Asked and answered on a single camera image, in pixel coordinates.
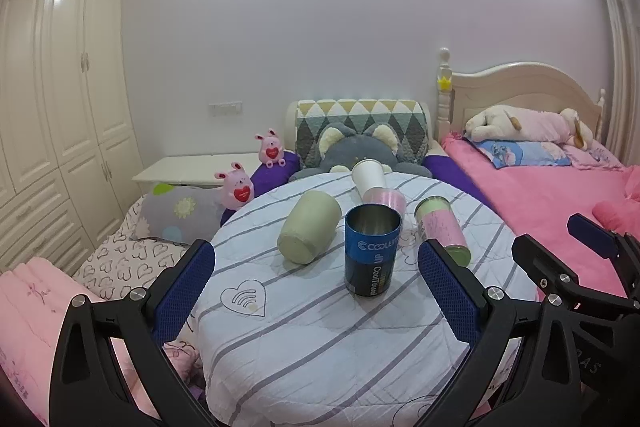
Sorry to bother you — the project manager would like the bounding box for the grey flower pillow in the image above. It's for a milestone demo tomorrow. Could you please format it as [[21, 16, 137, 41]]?
[[139, 183, 227, 244]]

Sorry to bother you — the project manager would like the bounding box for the purple bedsheet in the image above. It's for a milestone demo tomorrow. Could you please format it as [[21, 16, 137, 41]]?
[[220, 150, 453, 228]]

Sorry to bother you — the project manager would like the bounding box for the pink bedsheet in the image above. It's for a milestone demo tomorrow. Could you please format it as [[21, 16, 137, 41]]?
[[441, 131, 640, 304]]

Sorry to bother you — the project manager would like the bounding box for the pink plush cushion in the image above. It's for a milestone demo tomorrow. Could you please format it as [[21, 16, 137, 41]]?
[[592, 199, 640, 234]]

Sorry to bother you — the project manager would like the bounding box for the white and pink plush toy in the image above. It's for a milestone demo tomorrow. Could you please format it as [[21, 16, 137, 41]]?
[[464, 105, 594, 152]]

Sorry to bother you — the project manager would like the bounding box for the white nightstand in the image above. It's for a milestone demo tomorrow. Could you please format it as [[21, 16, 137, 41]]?
[[131, 152, 262, 196]]

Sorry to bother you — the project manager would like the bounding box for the cream wardrobe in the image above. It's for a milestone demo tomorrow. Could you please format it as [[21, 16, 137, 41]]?
[[0, 0, 147, 279]]

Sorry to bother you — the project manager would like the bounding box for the pink bunny toy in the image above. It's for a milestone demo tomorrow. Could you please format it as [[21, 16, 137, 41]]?
[[254, 128, 287, 169], [214, 161, 255, 211]]

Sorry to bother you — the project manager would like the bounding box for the blue metal cup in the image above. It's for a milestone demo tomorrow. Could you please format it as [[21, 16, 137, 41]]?
[[344, 203, 402, 298]]

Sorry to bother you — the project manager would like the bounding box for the round table striped cloth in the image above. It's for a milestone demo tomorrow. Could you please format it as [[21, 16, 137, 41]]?
[[192, 171, 541, 427]]

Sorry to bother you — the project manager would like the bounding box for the white door frame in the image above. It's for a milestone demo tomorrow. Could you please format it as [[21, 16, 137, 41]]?
[[595, 0, 640, 160]]

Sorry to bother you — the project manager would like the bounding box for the white paper cup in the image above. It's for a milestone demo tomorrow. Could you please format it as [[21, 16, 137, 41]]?
[[351, 159, 389, 204]]

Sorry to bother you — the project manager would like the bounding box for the cream bed headboard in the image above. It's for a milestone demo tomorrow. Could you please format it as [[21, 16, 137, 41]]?
[[434, 47, 609, 146]]

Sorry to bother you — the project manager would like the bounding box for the pink folded quilt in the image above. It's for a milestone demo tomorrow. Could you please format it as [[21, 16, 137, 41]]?
[[0, 256, 168, 420]]

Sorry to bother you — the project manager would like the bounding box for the grey plush mouse pillow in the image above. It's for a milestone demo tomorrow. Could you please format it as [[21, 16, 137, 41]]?
[[289, 123, 434, 180]]

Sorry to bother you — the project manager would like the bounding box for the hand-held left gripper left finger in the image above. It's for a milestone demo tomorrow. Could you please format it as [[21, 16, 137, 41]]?
[[49, 238, 217, 427]]

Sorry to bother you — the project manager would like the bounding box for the blue cartoon pillow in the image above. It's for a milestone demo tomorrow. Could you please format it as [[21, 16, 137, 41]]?
[[466, 137, 572, 170]]

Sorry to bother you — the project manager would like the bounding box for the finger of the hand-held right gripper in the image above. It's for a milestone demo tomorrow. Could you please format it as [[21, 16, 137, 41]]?
[[511, 233, 627, 311], [568, 213, 640, 299]]

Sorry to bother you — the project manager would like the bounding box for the green ceramic cup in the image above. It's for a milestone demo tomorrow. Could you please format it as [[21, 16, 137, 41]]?
[[277, 190, 343, 265]]

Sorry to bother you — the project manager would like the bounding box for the pink and green cup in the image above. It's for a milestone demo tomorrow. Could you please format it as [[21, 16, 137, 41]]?
[[414, 196, 472, 266]]

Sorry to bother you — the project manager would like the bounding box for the diamond pattern headboard cover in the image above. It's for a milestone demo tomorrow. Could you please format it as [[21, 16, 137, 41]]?
[[294, 99, 432, 168]]

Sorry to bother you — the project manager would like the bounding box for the heart print sheet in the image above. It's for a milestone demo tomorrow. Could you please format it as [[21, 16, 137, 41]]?
[[72, 201, 211, 388]]

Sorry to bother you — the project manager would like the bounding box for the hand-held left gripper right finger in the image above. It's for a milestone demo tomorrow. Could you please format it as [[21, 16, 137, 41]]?
[[416, 238, 591, 427]]

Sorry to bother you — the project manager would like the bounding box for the pink plastic cup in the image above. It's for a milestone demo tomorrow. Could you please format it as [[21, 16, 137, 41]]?
[[362, 188, 406, 217]]

